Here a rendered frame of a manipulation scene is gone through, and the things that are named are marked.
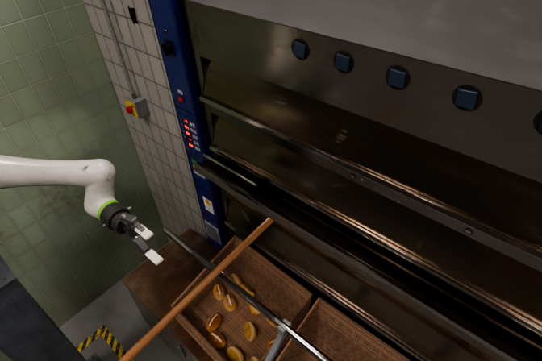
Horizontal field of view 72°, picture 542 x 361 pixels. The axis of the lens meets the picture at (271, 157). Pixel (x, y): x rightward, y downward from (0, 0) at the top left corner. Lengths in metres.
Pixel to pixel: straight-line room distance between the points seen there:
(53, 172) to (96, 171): 0.14
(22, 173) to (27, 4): 0.95
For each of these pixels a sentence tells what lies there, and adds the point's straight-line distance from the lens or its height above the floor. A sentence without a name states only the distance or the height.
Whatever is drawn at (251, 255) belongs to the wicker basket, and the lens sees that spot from 2.11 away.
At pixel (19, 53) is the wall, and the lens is 2.22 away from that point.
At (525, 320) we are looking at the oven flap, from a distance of 1.32.
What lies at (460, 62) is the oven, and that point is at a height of 2.10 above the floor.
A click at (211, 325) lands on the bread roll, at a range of 2.13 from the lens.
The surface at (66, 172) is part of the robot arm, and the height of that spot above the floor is 1.67.
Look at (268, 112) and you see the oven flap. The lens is 1.37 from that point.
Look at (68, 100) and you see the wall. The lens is 2.36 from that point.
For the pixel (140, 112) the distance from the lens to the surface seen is 2.16.
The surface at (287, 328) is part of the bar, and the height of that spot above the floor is 1.17.
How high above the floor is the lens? 2.50
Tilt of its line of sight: 39 degrees down
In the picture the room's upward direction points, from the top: 4 degrees counter-clockwise
